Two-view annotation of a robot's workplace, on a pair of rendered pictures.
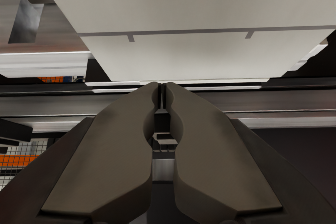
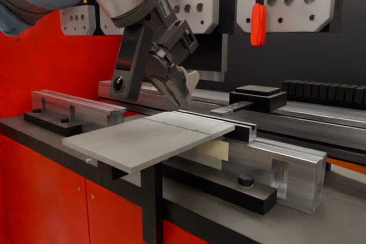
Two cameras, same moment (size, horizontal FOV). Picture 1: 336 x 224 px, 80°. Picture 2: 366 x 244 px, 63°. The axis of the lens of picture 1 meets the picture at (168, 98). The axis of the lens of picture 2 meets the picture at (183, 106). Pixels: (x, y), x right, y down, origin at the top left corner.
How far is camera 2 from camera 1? 0.47 m
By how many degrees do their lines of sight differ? 41
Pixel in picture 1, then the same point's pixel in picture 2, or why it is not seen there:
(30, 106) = not seen: outside the picture
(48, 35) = (264, 162)
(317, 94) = (171, 108)
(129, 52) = (205, 128)
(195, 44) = (181, 124)
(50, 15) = (265, 176)
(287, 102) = not seen: hidden behind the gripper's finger
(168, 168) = (215, 76)
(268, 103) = (197, 107)
